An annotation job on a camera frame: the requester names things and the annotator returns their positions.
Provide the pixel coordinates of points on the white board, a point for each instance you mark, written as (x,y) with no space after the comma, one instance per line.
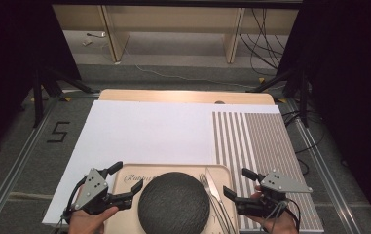
(140,130)

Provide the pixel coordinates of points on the person's left hand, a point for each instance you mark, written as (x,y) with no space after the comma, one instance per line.
(87,224)

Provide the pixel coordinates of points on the black round slate plate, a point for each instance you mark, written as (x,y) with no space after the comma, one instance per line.
(173,204)

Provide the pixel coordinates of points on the silver fork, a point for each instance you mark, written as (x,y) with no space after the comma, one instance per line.
(203,180)

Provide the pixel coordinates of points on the small white adapter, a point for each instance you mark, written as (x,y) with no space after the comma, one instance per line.
(87,42)

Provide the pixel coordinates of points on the beige tray with rabbit print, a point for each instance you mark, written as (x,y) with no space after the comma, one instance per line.
(124,221)

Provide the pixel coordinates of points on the dark curtain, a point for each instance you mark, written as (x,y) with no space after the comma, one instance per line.
(352,81)
(11,65)

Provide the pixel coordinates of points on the yellow tape marker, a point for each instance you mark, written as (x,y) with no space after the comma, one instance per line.
(282,100)
(261,79)
(65,98)

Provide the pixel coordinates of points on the beige wooden shelf unit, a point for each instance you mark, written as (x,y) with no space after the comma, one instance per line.
(173,19)

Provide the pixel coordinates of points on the black metal stand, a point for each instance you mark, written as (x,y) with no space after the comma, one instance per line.
(37,97)
(303,97)

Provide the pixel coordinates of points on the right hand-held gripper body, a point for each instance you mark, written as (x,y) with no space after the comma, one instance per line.
(283,185)

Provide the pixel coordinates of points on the aluminium floor rail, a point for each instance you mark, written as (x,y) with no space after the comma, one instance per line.
(14,172)
(326,175)

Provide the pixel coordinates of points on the person's right hand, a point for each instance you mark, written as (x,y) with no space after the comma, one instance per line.
(278,226)

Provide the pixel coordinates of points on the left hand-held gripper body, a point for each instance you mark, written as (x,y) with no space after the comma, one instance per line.
(92,188)

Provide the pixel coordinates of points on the striped placemat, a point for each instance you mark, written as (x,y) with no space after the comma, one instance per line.
(270,136)

